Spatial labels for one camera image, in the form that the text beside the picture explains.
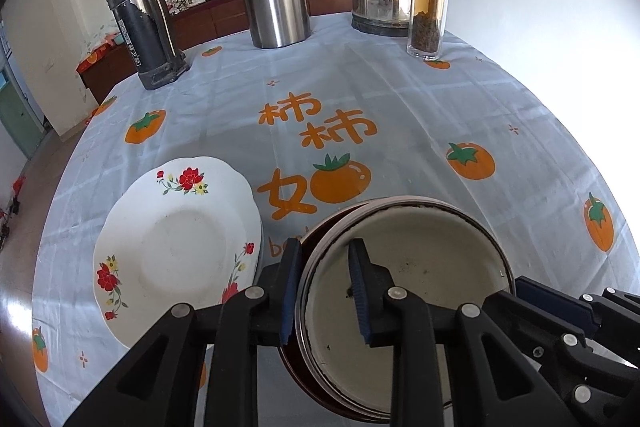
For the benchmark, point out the white enamel bowl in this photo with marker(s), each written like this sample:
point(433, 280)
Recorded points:
point(430, 257)

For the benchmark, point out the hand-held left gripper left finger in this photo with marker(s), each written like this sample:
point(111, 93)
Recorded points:
point(291, 292)

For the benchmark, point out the green door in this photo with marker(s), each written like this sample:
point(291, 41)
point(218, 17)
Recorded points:
point(17, 117)

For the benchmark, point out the white floral plate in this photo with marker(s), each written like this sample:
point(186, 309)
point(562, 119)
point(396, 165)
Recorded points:
point(175, 252)

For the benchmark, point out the brown wooden sideboard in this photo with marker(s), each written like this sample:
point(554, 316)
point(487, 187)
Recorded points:
point(225, 14)

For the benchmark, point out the printed tablecloth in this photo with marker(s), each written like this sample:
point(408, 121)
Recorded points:
point(400, 107)

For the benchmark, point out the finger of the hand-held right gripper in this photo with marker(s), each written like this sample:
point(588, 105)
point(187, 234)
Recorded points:
point(550, 299)
point(620, 312)

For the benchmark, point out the grey thermos flask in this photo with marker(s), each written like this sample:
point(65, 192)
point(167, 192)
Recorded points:
point(140, 22)

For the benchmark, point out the orange box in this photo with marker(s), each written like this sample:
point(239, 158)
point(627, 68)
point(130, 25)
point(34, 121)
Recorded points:
point(95, 57)

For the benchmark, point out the white plate with red rim pattern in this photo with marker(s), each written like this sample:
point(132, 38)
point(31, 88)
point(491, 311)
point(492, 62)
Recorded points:
point(259, 242)

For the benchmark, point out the glass tea bottle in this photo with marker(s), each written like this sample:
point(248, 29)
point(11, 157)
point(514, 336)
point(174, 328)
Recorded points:
point(427, 7)

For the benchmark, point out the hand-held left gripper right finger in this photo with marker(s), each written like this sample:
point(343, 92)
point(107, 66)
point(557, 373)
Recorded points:
point(357, 292)

